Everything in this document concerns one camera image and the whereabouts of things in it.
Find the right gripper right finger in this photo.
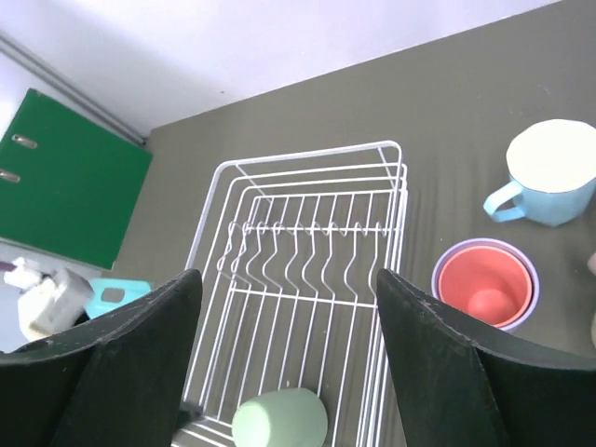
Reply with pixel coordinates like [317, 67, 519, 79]
[376, 269, 595, 446]

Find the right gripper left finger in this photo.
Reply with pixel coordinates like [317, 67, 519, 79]
[1, 269, 203, 446]

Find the pink cup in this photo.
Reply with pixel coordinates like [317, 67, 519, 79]
[437, 246, 534, 329]

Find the purple cup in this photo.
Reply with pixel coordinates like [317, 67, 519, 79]
[431, 238, 540, 332]

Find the cream ceramic mug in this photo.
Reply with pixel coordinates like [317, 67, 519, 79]
[590, 314, 596, 349]

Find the green cup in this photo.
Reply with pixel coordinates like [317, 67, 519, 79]
[232, 387, 329, 447]

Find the clear pink glass mug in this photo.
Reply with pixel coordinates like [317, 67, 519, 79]
[588, 253, 596, 275]

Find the light blue mug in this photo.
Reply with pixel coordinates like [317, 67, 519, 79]
[483, 119, 595, 227]

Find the teal cutting board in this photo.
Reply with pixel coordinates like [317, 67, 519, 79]
[85, 278, 152, 318]

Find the green lever arch binder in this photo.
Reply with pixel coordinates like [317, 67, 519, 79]
[1, 88, 152, 270]

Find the white wire dish rack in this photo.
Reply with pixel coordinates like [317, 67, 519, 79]
[173, 141, 408, 446]

